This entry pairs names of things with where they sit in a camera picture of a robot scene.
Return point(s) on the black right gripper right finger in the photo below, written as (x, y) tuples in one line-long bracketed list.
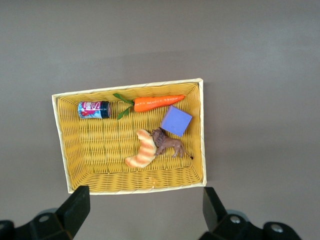
[(225, 227)]

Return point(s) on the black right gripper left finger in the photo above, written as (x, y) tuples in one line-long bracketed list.
[(62, 222)]

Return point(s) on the yellow wicker basket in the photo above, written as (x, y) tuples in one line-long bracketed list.
[(100, 150)]

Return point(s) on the brown lion figurine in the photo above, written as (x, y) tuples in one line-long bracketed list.
[(172, 144)]

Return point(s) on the toy croissant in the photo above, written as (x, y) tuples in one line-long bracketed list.
[(145, 152)]

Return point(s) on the small printed can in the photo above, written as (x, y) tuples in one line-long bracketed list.
[(92, 110)]

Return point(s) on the purple foam cube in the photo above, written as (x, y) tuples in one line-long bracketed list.
[(176, 121)]

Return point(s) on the orange toy carrot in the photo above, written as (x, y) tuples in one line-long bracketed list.
[(155, 103)]

